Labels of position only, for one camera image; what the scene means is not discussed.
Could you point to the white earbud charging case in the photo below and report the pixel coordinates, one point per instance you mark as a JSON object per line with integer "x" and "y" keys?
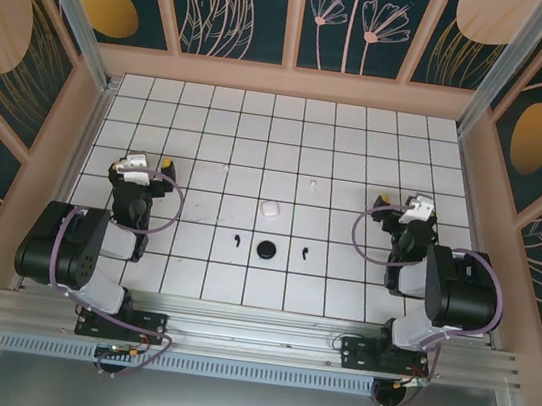
{"x": 270, "y": 209}

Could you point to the black round earbud charging case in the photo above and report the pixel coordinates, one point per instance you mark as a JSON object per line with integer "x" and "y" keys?
{"x": 266, "y": 249}

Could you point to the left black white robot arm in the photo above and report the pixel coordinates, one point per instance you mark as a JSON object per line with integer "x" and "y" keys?
{"x": 50, "y": 243}

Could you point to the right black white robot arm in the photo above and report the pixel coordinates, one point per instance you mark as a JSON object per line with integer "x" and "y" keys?
{"x": 465, "y": 296}

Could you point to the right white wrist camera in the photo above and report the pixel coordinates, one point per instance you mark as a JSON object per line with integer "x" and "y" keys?
{"x": 419, "y": 208}

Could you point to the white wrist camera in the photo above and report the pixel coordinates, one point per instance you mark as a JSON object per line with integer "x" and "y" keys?
{"x": 419, "y": 208}
{"x": 134, "y": 169}

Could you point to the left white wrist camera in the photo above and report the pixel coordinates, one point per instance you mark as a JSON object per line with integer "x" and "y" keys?
{"x": 134, "y": 169}

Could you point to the aluminium side rail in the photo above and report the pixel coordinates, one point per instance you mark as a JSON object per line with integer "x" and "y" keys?
{"x": 72, "y": 175}
{"x": 476, "y": 232}

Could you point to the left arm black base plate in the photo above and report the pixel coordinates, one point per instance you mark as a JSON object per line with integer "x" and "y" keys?
{"x": 147, "y": 327}

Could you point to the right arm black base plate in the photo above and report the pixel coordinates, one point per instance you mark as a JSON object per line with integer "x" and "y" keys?
{"x": 356, "y": 354}

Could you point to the aluminium frame post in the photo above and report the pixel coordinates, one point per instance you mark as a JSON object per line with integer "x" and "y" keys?
{"x": 80, "y": 30}
{"x": 497, "y": 68}

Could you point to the aluminium mounting rail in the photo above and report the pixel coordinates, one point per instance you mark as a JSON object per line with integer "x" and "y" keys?
{"x": 253, "y": 329}

